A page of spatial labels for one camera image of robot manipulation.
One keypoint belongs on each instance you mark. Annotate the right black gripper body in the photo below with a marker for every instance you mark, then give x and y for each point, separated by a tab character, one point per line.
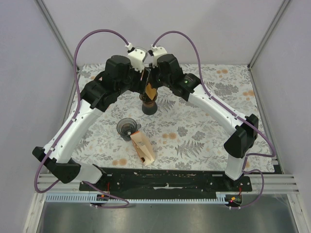
156	80

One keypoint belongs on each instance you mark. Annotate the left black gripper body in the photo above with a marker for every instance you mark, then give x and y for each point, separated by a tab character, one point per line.
135	84

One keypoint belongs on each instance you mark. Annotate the brown paper coffee filter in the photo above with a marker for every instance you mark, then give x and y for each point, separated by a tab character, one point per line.
150	92

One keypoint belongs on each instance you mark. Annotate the olive green dripper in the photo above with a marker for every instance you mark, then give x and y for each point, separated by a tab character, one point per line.
145	98

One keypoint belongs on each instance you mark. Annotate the red grey coffee server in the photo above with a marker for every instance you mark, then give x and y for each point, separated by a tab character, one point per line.
149	106

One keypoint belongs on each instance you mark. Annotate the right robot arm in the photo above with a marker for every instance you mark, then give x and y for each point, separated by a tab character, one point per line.
241	128

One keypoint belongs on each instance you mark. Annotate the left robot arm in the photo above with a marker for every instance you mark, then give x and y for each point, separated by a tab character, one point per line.
121	73

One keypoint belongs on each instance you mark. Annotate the grey clear dripper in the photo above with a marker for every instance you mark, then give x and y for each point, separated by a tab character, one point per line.
126	127

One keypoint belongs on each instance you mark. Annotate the floral table mat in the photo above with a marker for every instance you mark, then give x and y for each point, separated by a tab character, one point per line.
181	134

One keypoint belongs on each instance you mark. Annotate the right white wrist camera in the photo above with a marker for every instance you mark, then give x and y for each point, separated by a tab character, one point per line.
157	51

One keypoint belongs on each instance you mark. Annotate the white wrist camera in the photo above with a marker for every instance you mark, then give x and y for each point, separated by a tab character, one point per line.
157	51
137	56

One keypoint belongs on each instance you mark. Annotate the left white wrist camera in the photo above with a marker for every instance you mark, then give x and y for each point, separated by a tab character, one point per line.
137	56

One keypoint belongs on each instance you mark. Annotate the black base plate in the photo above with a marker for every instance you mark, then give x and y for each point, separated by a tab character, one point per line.
157	184

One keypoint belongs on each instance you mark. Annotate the left aluminium frame post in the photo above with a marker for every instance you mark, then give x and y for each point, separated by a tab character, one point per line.
56	32

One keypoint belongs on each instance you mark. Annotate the aluminium frame post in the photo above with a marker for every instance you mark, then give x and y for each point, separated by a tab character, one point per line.
56	32
271	28

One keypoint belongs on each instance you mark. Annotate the right aluminium frame post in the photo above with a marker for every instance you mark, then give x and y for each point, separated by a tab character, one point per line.
271	28

